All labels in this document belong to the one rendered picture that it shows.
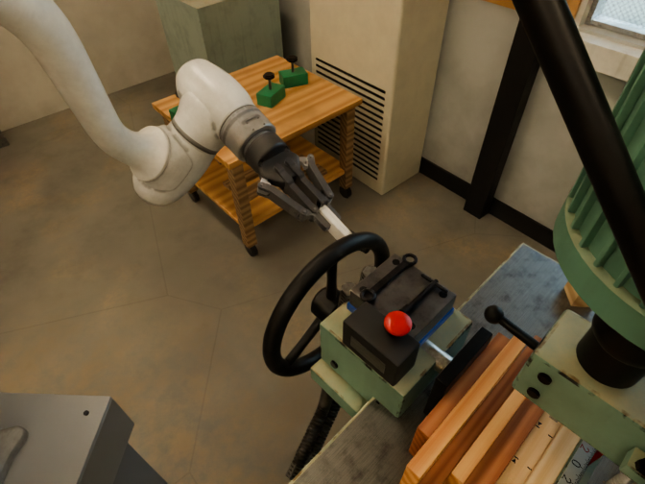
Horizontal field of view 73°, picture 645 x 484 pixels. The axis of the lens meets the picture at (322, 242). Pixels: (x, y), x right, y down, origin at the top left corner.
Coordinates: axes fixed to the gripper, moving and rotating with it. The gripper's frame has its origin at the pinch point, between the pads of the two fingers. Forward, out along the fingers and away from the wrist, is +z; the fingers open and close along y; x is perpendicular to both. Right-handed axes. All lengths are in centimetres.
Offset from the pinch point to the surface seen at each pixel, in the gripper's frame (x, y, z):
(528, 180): 62, 123, 15
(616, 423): -29.5, -11.1, 36.2
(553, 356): -28.8, -10.2, 29.6
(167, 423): 98, -38, -5
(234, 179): 68, 25, -55
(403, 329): -20.2, -14.8, 19.4
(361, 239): -6.5, -2.1, 6.2
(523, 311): -10.8, 6.7, 29.5
